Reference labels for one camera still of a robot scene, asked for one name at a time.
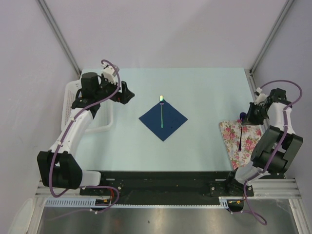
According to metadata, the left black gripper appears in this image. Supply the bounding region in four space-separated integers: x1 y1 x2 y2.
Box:
95 75 134 105

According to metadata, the purple metal spoon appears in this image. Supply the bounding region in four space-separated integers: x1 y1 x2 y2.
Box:
238 112 247 152

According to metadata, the iridescent metal fork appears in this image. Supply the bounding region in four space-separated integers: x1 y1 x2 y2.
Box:
159 95 164 128

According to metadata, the dark blue paper napkin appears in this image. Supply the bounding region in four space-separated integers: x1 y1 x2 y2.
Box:
139 100 188 141

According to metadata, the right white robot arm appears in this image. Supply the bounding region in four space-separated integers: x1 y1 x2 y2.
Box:
225 88 303 195

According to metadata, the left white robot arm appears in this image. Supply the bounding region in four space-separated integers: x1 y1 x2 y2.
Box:
37 66 135 195

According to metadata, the floral plastic tray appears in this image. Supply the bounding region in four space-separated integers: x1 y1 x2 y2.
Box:
219 119 263 170

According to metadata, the white plastic basket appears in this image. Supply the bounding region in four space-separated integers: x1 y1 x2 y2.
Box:
60 79 115 135

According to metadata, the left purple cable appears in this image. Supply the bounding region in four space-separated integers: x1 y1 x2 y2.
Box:
47 59 122 215

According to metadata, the purple cable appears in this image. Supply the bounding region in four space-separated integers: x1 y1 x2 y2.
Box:
243 79 304 225
47 59 122 215

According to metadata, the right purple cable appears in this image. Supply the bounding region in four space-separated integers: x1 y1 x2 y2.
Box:
243 79 304 225

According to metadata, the aluminium frame rail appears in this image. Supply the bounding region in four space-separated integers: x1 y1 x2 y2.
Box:
35 179 301 199

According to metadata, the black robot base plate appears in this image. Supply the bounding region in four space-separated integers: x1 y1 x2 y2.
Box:
79 171 243 206

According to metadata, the white slotted cable duct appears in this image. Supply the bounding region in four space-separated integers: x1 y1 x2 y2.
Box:
45 198 96 207

